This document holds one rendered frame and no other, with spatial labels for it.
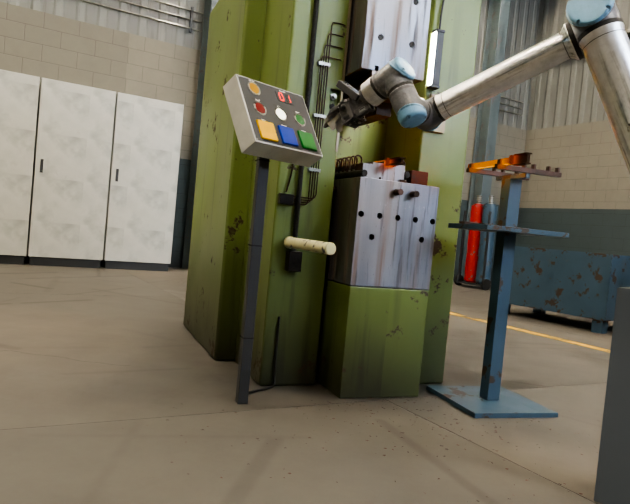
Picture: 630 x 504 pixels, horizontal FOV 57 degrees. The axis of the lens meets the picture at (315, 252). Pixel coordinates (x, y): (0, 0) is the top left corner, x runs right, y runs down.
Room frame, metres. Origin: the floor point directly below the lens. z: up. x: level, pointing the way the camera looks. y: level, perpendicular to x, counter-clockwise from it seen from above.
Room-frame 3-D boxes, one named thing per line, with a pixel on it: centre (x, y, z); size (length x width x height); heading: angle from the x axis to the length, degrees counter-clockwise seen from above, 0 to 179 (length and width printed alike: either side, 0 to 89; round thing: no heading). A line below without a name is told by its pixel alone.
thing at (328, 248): (2.28, 0.03, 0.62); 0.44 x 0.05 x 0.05; 22
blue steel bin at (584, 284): (5.93, -2.61, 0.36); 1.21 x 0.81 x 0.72; 36
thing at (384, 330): (2.71, -0.23, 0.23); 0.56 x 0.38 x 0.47; 22
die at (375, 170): (2.68, -0.18, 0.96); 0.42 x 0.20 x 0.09; 22
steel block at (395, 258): (2.71, -0.23, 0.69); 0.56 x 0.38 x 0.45; 22
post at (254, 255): (2.21, 0.23, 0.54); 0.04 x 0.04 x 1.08; 22
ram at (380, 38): (2.70, -0.22, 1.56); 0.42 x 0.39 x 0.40; 22
